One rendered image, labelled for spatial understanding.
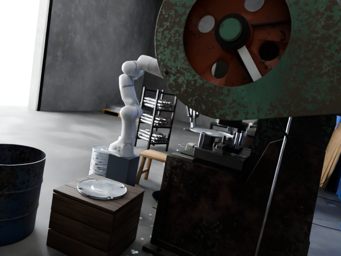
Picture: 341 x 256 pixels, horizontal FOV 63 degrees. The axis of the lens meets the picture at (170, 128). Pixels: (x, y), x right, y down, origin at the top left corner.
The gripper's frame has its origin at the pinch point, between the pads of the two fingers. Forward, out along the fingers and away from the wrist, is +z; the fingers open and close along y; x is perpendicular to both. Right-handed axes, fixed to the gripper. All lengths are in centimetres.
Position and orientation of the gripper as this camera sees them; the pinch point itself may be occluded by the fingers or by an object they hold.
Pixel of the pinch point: (192, 122)
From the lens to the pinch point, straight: 189.6
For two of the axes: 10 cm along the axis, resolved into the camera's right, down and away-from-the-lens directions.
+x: 4.1, -1.2, -9.0
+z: -0.5, 9.9, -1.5
